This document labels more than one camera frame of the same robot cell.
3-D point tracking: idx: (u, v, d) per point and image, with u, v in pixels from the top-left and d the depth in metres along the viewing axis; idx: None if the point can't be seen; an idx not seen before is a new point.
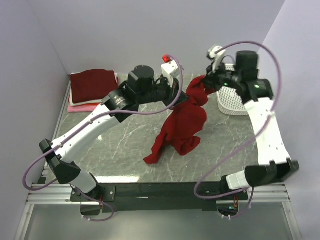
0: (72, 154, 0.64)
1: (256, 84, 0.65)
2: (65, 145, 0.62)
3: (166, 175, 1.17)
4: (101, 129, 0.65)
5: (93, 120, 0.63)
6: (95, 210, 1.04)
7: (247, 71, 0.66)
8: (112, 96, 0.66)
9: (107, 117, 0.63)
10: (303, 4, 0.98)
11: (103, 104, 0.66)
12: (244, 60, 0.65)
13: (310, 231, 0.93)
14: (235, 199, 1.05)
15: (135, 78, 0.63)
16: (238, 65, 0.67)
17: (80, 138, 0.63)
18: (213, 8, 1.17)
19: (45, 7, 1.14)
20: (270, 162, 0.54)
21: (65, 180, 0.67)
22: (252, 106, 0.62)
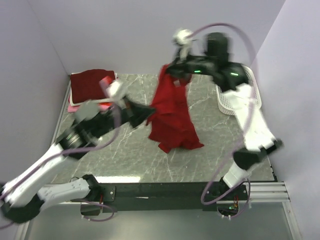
0: (26, 199, 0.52)
1: (231, 72, 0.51)
2: (17, 189, 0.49)
3: (166, 175, 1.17)
4: (58, 170, 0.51)
5: (45, 161, 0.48)
6: (95, 210, 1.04)
7: (218, 56, 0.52)
8: (65, 136, 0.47)
9: (59, 158, 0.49)
10: (302, 4, 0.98)
11: (56, 144, 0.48)
12: (215, 43, 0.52)
13: (311, 231, 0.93)
14: (235, 199, 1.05)
15: (79, 119, 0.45)
16: (209, 49, 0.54)
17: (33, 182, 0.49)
18: (212, 8, 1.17)
19: (45, 7, 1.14)
20: (260, 147, 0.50)
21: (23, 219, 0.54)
22: (232, 97, 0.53)
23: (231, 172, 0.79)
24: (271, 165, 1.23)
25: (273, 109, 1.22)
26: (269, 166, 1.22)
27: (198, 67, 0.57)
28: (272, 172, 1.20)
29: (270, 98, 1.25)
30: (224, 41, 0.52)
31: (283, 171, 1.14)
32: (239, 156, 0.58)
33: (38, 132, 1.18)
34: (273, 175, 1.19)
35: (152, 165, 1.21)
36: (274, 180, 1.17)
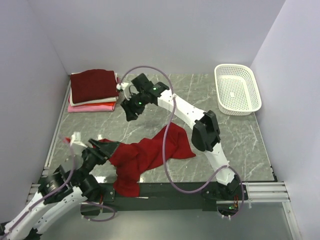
0: (24, 233, 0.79)
1: (154, 88, 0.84)
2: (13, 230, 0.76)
3: (166, 175, 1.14)
4: (40, 214, 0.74)
5: (30, 208, 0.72)
6: (95, 210, 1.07)
7: (145, 86, 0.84)
8: (48, 182, 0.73)
9: (41, 204, 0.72)
10: (303, 3, 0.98)
11: (38, 192, 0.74)
12: (139, 81, 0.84)
13: (310, 231, 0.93)
14: (235, 199, 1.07)
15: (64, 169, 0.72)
16: (138, 84, 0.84)
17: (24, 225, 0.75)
18: (212, 8, 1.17)
19: (45, 7, 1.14)
20: (195, 120, 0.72)
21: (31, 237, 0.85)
22: (162, 101, 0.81)
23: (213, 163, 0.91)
24: (271, 165, 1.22)
25: (273, 109, 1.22)
26: (269, 166, 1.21)
27: (139, 99, 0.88)
28: (272, 172, 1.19)
29: (271, 98, 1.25)
30: (144, 76, 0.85)
31: (283, 171, 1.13)
32: (194, 139, 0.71)
33: (38, 132, 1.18)
34: (273, 175, 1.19)
35: None
36: (274, 180, 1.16)
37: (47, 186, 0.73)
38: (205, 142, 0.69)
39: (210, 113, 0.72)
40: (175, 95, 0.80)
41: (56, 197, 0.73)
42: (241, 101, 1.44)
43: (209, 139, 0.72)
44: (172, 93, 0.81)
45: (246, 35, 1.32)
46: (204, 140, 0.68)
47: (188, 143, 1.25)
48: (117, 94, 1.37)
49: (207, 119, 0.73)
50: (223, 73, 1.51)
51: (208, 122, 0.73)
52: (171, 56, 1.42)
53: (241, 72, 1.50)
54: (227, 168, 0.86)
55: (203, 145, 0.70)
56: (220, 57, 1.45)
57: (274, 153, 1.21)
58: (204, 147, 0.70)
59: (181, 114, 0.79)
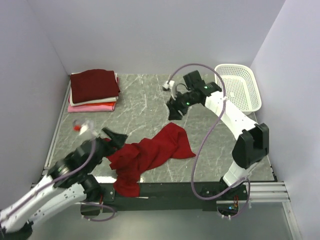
0: (19, 223, 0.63)
1: (205, 86, 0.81)
2: (10, 217, 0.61)
3: (166, 175, 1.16)
4: (46, 199, 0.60)
5: (36, 192, 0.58)
6: (95, 210, 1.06)
7: (196, 83, 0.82)
8: (57, 167, 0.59)
9: (51, 187, 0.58)
10: (302, 4, 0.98)
11: (47, 175, 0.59)
12: (191, 77, 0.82)
13: (310, 231, 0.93)
14: (235, 199, 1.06)
15: (82, 151, 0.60)
16: (190, 81, 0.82)
17: (22, 213, 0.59)
18: (212, 9, 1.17)
19: (45, 7, 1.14)
20: (243, 131, 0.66)
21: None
22: (211, 102, 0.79)
23: (231, 172, 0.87)
24: (271, 165, 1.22)
25: (273, 109, 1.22)
26: (269, 166, 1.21)
27: (187, 99, 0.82)
28: (272, 172, 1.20)
29: (271, 98, 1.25)
30: (197, 74, 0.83)
31: (283, 171, 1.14)
32: (237, 150, 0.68)
33: (38, 132, 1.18)
34: (273, 175, 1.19)
35: None
36: (274, 180, 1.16)
37: (57, 169, 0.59)
38: (248, 158, 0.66)
39: (263, 128, 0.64)
40: (227, 99, 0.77)
41: (69, 183, 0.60)
42: (241, 101, 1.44)
43: (255, 156, 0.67)
44: (223, 96, 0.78)
45: (246, 35, 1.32)
46: (246, 155, 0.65)
47: (188, 144, 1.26)
48: (117, 94, 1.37)
49: (259, 135, 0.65)
50: (223, 73, 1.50)
51: (259, 138, 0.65)
52: (171, 56, 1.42)
53: (241, 72, 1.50)
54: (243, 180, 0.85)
55: (245, 160, 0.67)
56: (220, 57, 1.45)
57: (274, 153, 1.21)
58: (246, 162, 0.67)
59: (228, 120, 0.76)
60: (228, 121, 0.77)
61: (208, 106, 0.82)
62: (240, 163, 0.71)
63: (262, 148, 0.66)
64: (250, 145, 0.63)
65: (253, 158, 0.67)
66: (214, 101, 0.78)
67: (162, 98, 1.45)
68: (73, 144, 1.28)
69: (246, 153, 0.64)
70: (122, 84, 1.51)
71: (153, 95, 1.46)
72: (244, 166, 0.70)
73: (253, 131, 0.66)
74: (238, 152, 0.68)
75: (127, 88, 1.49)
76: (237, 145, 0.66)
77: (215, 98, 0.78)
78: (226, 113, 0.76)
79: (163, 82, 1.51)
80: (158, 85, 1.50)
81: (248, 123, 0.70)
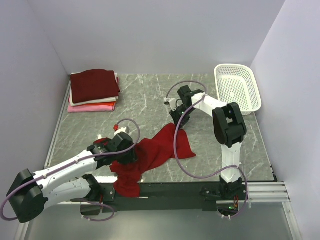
0: (49, 189, 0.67)
1: (190, 93, 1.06)
2: (48, 178, 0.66)
3: (165, 175, 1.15)
4: (81, 170, 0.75)
5: (79, 160, 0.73)
6: (95, 210, 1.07)
7: (186, 93, 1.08)
8: (96, 146, 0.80)
9: (91, 160, 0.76)
10: (303, 3, 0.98)
11: (87, 150, 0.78)
12: (182, 90, 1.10)
13: (310, 232, 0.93)
14: (235, 199, 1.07)
15: (120, 138, 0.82)
16: (181, 93, 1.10)
17: (64, 174, 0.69)
18: (212, 9, 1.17)
19: (44, 7, 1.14)
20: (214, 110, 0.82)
21: (29, 214, 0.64)
22: (195, 100, 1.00)
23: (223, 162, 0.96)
24: (271, 165, 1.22)
25: (273, 109, 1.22)
26: (269, 165, 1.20)
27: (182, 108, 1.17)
28: (272, 172, 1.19)
29: (271, 98, 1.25)
30: (187, 88, 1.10)
31: (283, 171, 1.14)
32: (217, 129, 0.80)
33: (38, 132, 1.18)
34: (273, 175, 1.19)
35: None
36: (274, 180, 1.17)
37: (98, 147, 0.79)
38: (223, 130, 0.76)
39: (234, 104, 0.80)
40: (206, 94, 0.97)
41: (103, 162, 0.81)
42: (241, 101, 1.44)
43: (233, 131, 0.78)
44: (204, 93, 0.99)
45: (246, 35, 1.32)
46: (222, 127, 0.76)
47: (188, 144, 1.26)
48: (117, 94, 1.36)
49: (234, 112, 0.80)
50: (223, 73, 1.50)
51: (235, 116, 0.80)
52: (171, 56, 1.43)
53: (241, 72, 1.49)
54: (235, 168, 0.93)
55: (223, 136, 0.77)
56: (221, 57, 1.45)
57: (274, 153, 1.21)
58: (224, 136, 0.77)
59: (208, 109, 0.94)
60: (207, 107, 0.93)
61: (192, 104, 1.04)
62: (222, 142, 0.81)
63: (237, 124, 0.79)
64: (222, 117, 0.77)
65: (230, 133, 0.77)
66: (196, 98, 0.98)
67: (162, 98, 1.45)
68: (73, 144, 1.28)
69: (222, 126, 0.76)
70: (122, 83, 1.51)
71: (153, 95, 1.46)
72: (224, 143, 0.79)
73: (227, 110, 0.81)
74: (217, 129, 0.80)
75: (127, 87, 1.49)
76: (214, 121, 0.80)
77: (197, 96, 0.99)
78: (204, 102, 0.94)
79: (163, 82, 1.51)
80: (158, 85, 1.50)
81: (222, 103, 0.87)
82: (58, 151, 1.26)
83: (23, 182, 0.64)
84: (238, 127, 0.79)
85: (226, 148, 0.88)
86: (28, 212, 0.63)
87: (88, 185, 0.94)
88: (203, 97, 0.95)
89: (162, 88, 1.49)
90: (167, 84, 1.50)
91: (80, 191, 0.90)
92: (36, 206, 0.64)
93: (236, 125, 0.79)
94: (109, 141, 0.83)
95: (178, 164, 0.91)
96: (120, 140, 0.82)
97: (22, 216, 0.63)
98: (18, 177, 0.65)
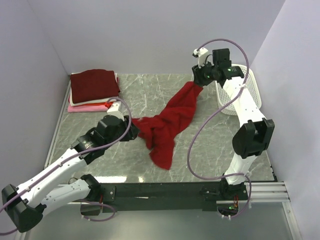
0: (39, 197, 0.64)
1: (228, 68, 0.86)
2: (32, 189, 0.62)
3: (165, 175, 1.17)
4: (69, 172, 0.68)
5: (62, 163, 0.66)
6: (95, 210, 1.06)
7: (222, 62, 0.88)
8: (81, 141, 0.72)
9: (77, 159, 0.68)
10: (303, 3, 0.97)
11: (72, 148, 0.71)
12: (219, 53, 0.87)
13: (310, 232, 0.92)
14: (235, 199, 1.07)
15: (104, 126, 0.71)
16: (216, 57, 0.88)
17: (49, 182, 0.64)
18: (212, 9, 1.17)
19: (44, 7, 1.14)
20: (248, 121, 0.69)
21: (28, 224, 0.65)
22: (229, 85, 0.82)
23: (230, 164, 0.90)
24: (271, 165, 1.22)
25: (273, 109, 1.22)
26: (269, 165, 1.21)
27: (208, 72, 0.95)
28: (272, 171, 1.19)
29: (271, 98, 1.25)
30: (226, 53, 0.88)
31: (283, 171, 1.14)
32: (238, 138, 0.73)
33: (38, 132, 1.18)
34: (273, 175, 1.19)
35: (152, 165, 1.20)
36: (274, 180, 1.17)
37: (83, 142, 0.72)
38: (245, 146, 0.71)
39: (270, 123, 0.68)
40: (245, 86, 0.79)
41: (92, 156, 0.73)
42: None
43: (254, 147, 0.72)
44: (243, 82, 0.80)
45: (246, 35, 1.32)
46: (244, 144, 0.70)
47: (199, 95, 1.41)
48: (117, 94, 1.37)
49: (264, 128, 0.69)
50: None
51: (263, 131, 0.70)
52: (171, 56, 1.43)
53: (241, 72, 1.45)
54: (242, 175, 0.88)
55: (242, 148, 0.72)
56: None
57: (274, 152, 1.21)
58: (242, 149, 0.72)
59: (238, 107, 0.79)
60: (239, 108, 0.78)
61: (225, 84, 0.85)
62: (236, 148, 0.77)
63: (262, 142, 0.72)
64: (251, 134, 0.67)
65: (249, 146, 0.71)
66: (232, 85, 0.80)
67: (162, 98, 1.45)
68: (73, 144, 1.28)
69: (245, 142, 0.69)
70: (122, 83, 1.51)
71: (153, 95, 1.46)
72: (240, 154, 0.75)
73: (259, 124, 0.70)
74: (239, 137, 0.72)
75: (127, 87, 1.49)
76: (240, 132, 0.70)
77: (233, 82, 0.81)
78: (240, 100, 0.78)
79: (163, 82, 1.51)
80: (158, 85, 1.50)
81: (256, 116, 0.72)
82: (58, 151, 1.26)
83: (9, 197, 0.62)
84: (261, 145, 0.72)
85: (238, 157, 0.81)
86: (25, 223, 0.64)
87: (86, 186, 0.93)
88: (240, 90, 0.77)
89: (162, 88, 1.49)
90: (167, 84, 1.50)
91: (79, 193, 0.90)
92: (30, 217, 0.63)
93: (259, 141, 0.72)
94: (94, 131, 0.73)
95: (188, 155, 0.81)
96: (103, 128, 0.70)
97: (20, 228, 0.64)
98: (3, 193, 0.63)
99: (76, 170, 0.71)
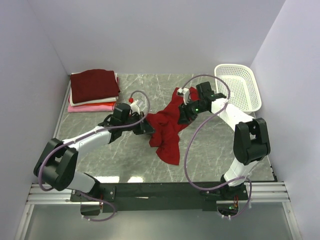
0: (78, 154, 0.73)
1: (212, 95, 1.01)
2: (77, 143, 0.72)
3: (166, 175, 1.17)
4: (98, 141, 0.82)
5: (97, 130, 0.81)
6: (95, 210, 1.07)
7: (206, 92, 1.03)
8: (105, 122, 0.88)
9: (105, 132, 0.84)
10: (303, 4, 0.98)
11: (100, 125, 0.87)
12: (202, 87, 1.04)
13: (311, 232, 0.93)
14: (235, 199, 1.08)
15: (119, 110, 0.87)
16: (201, 90, 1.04)
17: (89, 141, 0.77)
18: (213, 9, 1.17)
19: (44, 7, 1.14)
20: (238, 123, 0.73)
21: (64, 181, 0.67)
22: (215, 105, 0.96)
23: (231, 169, 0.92)
24: (271, 165, 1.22)
25: (273, 109, 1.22)
26: (269, 165, 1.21)
27: (197, 106, 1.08)
28: (272, 172, 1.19)
29: (271, 98, 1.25)
30: (207, 85, 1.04)
31: (283, 171, 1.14)
32: (238, 145, 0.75)
33: (38, 132, 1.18)
34: (273, 175, 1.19)
35: (152, 165, 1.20)
36: (274, 180, 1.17)
37: (106, 124, 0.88)
38: (245, 149, 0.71)
39: (260, 120, 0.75)
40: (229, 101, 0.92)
41: (114, 137, 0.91)
42: (241, 101, 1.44)
43: (255, 150, 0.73)
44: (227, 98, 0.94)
45: (246, 35, 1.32)
46: (244, 145, 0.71)
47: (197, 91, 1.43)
48: (117, 94, 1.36)
49: (258, 128, 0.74)
50: (223, 73, 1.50)
51: (258, 131, 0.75)
52: (171, 56, 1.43)
53: (241, 72, 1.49)
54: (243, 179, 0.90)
55: (244, 154, 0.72)
56: (220, 57, 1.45)
57: (274, 152, 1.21)
58: (244, 153, 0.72)
59: (227, 117, 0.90)
60: (229, 118, 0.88)
61: (213, 109, 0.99)
62: (239, 160, 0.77)
63: (262, 143, 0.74)
64: (245, 133, 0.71)
65: (251, 151, 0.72)
66: (218, 104, 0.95)
67: (161, 98, 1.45)
68: None
69: (244, 144, 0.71)
70: (122, 83, 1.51)
71: (153, 95, 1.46)
72: (243, 161, 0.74)
73: (252, 125, 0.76)
74: (238, 144, 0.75)
75: (127, 87, 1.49)
76: (236, 136, 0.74)
77: (218, 101, 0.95)
78: (226, 112, 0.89)
79: (163, 82, 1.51)
80: (158, 85, 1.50)
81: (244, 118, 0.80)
82: None
83: (55, 147, 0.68)
84: (261, 146, 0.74)
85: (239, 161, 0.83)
86: (64, 176, 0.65)
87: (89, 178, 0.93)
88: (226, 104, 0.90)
89: (162, 88, 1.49)
90: (167, 84, 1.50)
91: (87, 179, 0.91)
92: (70, 171, 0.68)
93: (259, 143, 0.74)
94: (111, 116, 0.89)
95: (187, 176, 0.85)
96: (119, 113, 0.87)
97: (59, 184, 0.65)
98: (47, 146, 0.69)
99: (101, 142, 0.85)
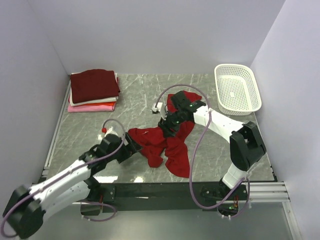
0: (48, 202, 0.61)
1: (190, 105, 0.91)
2: (45, 191, 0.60)
3: (166, 175, 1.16)
4: (77, 179, 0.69)
5: (73, 170, 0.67)
6: (95, 210, 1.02)
7: (182, 103, 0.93)
8: (87, 155, 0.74)
9: (84, 168, 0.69)
10: (303, 4, 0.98)
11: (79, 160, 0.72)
12: (176, 98, 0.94)
13: (310, 232, 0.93)
14: (235, 199, 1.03)
15: (107, 142, 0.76)
16: (176, 101, 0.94)
17: (62, 184, 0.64)
18: (213, 9, 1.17)
19: (44, 8, 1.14)
20: (232, 134, 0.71)
21: (28, 228, 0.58)
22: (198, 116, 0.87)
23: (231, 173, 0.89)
24: (271, 165, 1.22)
25: (273, 109, 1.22)
26: (269, 166, 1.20)
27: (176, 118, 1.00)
28: (272, 171, 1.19)
29: (271, 98, 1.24)
30: (182, 95, 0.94)
31: (283, 171, 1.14)
32: (236, 155, 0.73)
33: (38, 132, 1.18)
34: (273, 175, 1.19)
35: None
36: (274, 180, 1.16)
37: (88, 156, 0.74)
38: (245, 157, 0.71)
39: (250, 125, 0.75)
40: (211, 109, 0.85)
41: (95, 170, 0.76)
42: (241, 101, 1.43)
43: (253, 155, 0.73)
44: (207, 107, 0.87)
45: (246, 36, 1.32)
46: (242, 155, 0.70)
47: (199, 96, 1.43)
48: (117, 94, 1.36)
49: (250, 133, 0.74)
50: (223, 73, 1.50)
51: (252, 136, 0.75)
52: (171, 56, 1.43)
53: (242, 72, 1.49)
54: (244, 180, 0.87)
55: (244, 162, 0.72)
56: (221, 57, 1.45)
57: (274, 152, 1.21)
58: (245, 162, 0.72)
59: (215, 127, 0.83)
60: (217, 129, 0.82)
61: (195, 120, 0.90)
62: (241, 167, 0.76)
63: (258, 146, 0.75)
64: (241, 143, 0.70)
65: (250, 157, 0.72)
66: (200, 114, 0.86)
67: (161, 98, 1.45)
68: (73, 144, 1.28)
69: (242, 154, 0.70)
70: (122, 83, 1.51)
71: (153, 95, 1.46)
72: (246, 168, 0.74)
73: (243, 131, 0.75)
74: (235, 154, 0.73)
75: (127, 87, 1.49)
76: (232, 147, 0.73)
77: (200, 111, 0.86)
78: (213, 122, 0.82)
79: (163, 82, 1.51)
80: (158, 85, 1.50)
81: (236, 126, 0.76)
82: (58, 151, 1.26)
83: (20, 198, 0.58)
84: (258, 148, 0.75)
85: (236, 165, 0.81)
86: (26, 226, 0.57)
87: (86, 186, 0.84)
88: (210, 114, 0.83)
89: (162, 88, 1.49)
90: (166, 83, 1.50)
91: (78, 194, 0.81)
92: (36, 220, 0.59)
93: (255, 146, 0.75)
94: (97, 147, 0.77)
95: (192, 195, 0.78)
96: (106, 144, 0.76)
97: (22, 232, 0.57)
98: (13, 195, 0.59)
99: (81, 180, 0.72)
